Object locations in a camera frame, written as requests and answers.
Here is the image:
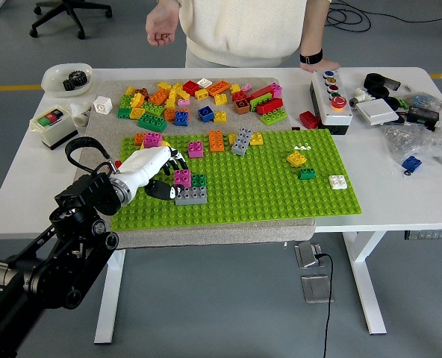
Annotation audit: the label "person's right hand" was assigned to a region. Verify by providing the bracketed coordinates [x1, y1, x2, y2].
[144, 0, 181, 48]

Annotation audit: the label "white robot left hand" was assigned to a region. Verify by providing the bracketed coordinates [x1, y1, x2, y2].
[116, 145, 190, 203]

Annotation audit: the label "person's left hand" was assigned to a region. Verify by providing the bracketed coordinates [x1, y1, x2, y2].
[301, 59, 342, 74]

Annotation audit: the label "magenta two-by-two brick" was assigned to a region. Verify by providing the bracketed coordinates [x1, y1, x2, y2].
[187, 140, 205, 159]
[143, 131, 164, 148]
[173, 169, 193, 188]

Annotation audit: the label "yellow arch brick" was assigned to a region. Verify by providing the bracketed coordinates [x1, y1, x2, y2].
[138, 138, 172, 151]

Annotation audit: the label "grey two-by-four brick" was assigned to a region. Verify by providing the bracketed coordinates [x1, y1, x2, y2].
[175, 185, 208, 207]
[231, 127, 255, 157]

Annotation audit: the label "green studded baseplate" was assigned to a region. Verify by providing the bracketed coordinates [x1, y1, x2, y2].
[110, 128, 363, 232]

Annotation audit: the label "black wristwatch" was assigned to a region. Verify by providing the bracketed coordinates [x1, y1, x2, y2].
[299, 48, 324, 66]

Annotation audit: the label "dark green two-by-four brick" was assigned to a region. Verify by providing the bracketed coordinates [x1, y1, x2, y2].
[137, 113, 169, 132]

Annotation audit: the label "push-button control box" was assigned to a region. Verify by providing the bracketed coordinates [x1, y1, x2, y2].
[309, 69, 354, 136]

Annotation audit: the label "white plug fitting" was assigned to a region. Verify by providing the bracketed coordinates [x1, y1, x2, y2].
[348, 87, 376, 110]

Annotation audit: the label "lime two-by-four brick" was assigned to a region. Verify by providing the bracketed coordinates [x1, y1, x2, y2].
[259, 110, 289, 127]
[141, 101, 166, 117]

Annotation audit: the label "long red brick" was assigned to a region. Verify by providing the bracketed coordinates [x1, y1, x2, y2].
[249, 84, 276, 101]

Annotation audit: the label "red two-by-four brick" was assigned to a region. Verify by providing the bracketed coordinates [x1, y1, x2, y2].
[255, 97, 285, 116]

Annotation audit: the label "long yellow brick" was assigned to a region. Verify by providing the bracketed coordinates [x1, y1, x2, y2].
[164, 88, 179, 110]

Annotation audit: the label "long lime brick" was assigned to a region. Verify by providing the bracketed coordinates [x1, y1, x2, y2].
[249, 93, 275, 113]

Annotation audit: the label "white cube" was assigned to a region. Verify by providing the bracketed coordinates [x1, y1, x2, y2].
[93, 95, 114, 116]

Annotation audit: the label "blue hollow brick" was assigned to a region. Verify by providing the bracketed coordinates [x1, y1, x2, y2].
[197, 105, 217, 124]

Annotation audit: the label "person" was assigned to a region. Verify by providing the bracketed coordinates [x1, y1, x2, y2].
[178, 0, 308, 69]

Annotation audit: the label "white tube fitting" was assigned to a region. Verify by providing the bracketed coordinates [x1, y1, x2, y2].
[69, 101, 94, 128]

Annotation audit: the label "brown hollow brick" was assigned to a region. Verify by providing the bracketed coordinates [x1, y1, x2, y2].
[233, 98, 252, 116]

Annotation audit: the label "black office chair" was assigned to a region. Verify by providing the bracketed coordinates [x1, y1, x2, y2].
[29, 0, 113, 40]

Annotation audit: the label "grey-brown mat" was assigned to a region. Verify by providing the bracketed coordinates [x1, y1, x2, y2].
[60, 77, 317, 251]

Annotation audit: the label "black adapter box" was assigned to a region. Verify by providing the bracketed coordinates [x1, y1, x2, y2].
[406, 106, 441, 132]

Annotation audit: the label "white two-by-two brick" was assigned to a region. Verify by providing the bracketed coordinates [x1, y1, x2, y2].
[328, 174, 349, 191]

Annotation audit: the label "white bowl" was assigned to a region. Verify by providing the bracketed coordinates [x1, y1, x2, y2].
[41, 63, 94, 99]

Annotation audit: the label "clear bags of screws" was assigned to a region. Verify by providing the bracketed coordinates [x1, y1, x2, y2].
[381, 119, 442, 169]

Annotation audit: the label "white table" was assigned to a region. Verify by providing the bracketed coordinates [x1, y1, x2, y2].
[0, 66, 442, 346]

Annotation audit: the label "metal floor socket box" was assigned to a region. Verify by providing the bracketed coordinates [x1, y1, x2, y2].
[294, 241, 324, 269]

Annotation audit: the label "table height control panel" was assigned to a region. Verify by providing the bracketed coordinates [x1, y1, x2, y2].
[404, 229, 442, 241]

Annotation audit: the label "metal floor plate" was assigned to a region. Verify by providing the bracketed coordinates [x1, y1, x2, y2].
[300, 274, 334, 304]

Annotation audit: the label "black floor cables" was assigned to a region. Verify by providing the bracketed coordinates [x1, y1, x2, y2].
[325, 0, 442, 33]

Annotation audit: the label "white flat switch plate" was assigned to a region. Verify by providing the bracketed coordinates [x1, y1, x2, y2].
[355, 97, 400, 128]

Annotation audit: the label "white red-green switch box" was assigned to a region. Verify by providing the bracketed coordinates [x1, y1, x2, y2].
[29, 104, 80, 151]

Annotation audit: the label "clear bag with blue cable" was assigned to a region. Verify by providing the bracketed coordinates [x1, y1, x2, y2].
[402, 92, 442, 113]

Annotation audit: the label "black power cable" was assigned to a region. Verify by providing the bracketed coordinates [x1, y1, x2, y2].
[314, 253, 336, 358]

